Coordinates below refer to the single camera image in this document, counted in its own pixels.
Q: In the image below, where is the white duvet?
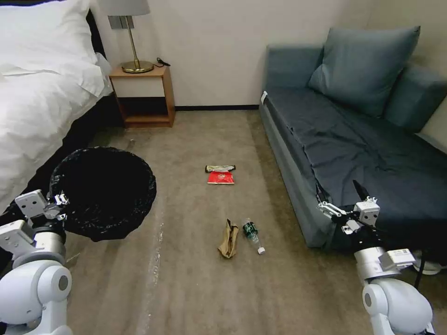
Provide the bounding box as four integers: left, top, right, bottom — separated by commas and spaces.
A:
0, 62, 115, 212

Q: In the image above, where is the white pillow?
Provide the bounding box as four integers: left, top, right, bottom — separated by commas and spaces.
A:
0, 0, 99, 76

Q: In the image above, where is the blue-grey sofa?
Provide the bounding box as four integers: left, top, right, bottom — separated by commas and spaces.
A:
258, 43, 447, 250

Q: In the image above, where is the red snack packet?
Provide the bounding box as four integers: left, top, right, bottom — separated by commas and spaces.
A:
207, 171, 236, 186

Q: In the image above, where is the clear plastic bottle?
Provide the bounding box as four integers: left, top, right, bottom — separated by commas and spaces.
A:
242, 216, 266, 255

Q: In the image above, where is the grey wall switch panel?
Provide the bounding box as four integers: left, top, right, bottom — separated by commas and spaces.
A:
108, 15, 135, 30

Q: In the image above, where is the crumpled brown paper bag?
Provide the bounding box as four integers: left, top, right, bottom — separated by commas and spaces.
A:
217, 218, 240, 260

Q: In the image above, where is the black bed frame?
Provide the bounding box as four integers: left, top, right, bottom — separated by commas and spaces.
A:
0, 7, 127, 226

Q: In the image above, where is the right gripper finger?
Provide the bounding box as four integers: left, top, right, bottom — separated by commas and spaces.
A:
314, 182, 354, 224
352, 180, 379, 207

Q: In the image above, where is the wooden nightstand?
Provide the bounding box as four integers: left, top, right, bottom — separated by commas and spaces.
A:
108, 65, 176, 128

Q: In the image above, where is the dark blue sofa sheet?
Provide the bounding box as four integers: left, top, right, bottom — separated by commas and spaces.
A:
262, 87, 447, 247

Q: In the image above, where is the trash bin with black bag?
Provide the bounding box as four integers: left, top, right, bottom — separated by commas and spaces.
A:
50, 147, 157, 242

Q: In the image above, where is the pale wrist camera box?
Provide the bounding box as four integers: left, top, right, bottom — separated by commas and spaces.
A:
355, 200, 381, 228
14, 189, 48, 219

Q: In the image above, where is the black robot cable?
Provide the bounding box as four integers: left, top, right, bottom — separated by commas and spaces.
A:
414, 248, 426, 288

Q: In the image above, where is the black and white wrapper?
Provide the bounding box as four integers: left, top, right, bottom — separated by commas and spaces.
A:
204, 164, 238, 173

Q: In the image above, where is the large blue cushion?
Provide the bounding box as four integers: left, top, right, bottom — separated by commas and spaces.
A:
307, 26, 421, 118

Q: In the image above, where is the small blue cushion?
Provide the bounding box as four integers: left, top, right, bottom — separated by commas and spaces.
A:
383, 65, 447, 134

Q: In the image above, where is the brass table lamp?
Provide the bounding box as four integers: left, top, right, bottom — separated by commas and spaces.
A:
106, 0, 155, 74

